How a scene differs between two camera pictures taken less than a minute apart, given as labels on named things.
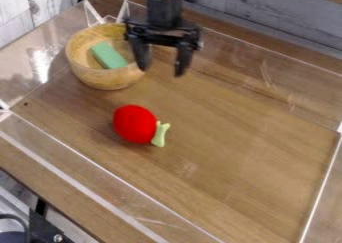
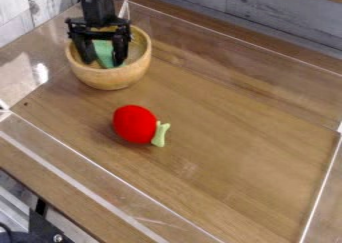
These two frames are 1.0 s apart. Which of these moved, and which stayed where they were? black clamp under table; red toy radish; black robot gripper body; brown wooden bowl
Moved: black robot gripper body
Stayed: brown wooden bowl; red toy radish; black clamp under table
